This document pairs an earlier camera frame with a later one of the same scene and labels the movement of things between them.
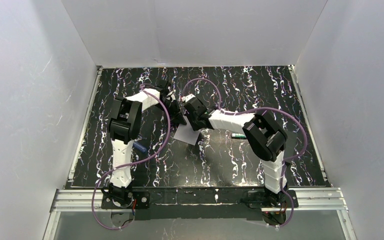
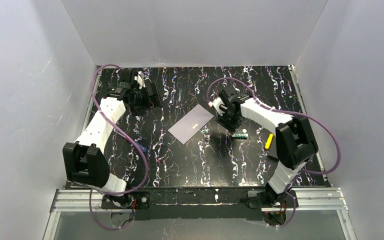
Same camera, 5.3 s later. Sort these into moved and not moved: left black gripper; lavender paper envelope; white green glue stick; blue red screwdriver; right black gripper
Moved: left black gripper; right black gripper; lavender paper envelope
Not moved: white green glue stick; blue red screwdriver
